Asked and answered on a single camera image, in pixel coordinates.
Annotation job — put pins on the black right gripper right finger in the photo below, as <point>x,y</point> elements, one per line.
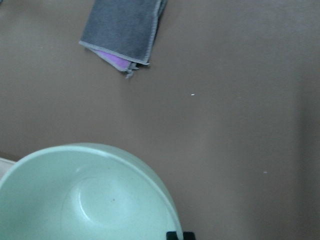
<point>189,235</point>

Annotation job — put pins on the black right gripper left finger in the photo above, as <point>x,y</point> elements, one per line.
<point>171,235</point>

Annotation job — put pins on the green bowl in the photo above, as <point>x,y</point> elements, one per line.
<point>85,191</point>

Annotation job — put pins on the grey and purple cloth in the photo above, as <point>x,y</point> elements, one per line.
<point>122,32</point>

